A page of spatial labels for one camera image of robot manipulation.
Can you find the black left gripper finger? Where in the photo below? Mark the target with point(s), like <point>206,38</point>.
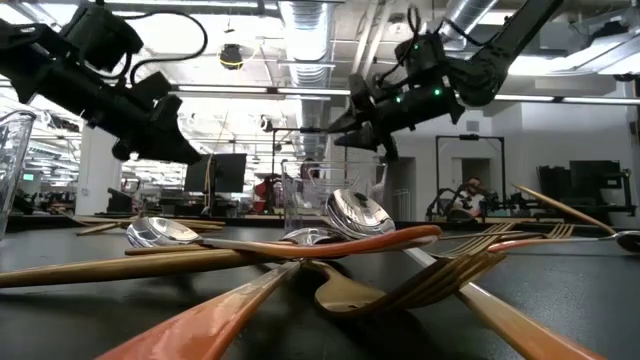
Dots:
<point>167,135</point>
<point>123,150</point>

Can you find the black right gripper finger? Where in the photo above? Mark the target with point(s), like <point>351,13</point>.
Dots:
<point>357,112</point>
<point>365,137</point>

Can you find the clear plastic bin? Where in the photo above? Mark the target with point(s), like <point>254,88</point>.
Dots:
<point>12,165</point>
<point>300,200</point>

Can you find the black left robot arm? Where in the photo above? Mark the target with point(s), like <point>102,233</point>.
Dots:
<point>30,55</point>

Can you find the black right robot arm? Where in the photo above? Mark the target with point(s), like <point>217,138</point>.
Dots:
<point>500,55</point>

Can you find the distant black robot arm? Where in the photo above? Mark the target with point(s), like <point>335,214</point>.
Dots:
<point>515,202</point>
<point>442,202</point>

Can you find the white building column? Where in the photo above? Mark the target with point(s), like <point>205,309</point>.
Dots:
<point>97,175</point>

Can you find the long ceiling light strip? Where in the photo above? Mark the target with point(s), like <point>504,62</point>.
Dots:
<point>310,91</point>

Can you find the black office chair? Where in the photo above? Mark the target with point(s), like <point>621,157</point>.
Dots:
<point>120,202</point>

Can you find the person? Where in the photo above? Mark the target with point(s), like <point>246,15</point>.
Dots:
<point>472,199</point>
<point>310,170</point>

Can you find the black computer monitor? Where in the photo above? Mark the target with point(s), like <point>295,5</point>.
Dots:
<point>225,172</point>

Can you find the green exit sign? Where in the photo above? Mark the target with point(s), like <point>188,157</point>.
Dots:
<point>28,176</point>

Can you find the red chair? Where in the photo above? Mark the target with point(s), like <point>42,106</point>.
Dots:
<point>262,192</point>

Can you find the black workstation with monitors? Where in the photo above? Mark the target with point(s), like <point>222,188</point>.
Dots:
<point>595,175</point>

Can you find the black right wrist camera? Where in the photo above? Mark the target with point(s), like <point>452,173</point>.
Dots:
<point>422,55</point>

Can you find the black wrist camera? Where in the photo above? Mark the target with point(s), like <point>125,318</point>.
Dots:
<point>422,55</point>
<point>100,35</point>

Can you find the square wall vent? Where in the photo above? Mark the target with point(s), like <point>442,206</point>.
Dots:
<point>472,125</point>

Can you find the black metal station frame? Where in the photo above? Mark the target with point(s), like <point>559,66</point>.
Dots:
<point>470,136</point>

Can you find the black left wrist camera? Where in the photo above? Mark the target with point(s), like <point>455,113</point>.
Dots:
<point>100,35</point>

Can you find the silver ceiling ventilation duct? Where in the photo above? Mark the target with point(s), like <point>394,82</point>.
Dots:
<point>307,40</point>
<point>475,12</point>

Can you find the black ceiling dome camera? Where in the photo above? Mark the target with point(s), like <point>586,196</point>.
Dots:
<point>231,57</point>

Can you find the black table border frame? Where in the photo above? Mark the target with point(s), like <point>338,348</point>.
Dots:
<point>50,221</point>

